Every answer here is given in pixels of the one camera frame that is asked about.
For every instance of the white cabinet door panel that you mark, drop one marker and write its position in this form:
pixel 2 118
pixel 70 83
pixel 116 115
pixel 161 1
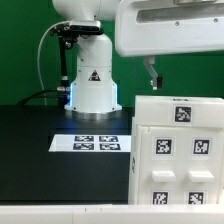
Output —
pixel 157 167

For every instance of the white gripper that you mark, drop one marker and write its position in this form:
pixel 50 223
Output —
pixel 160 27

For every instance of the white cabinet body box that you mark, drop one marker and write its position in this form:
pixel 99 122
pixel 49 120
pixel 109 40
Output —
pixel 181 131

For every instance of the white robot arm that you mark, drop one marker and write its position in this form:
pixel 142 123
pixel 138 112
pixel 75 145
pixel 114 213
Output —
pixel 93 92

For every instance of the white marker sheet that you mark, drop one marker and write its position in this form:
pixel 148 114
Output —
pixel 90 143

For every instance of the white cabinet top block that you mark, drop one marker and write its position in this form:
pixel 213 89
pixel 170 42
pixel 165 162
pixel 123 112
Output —
pixel 179 111

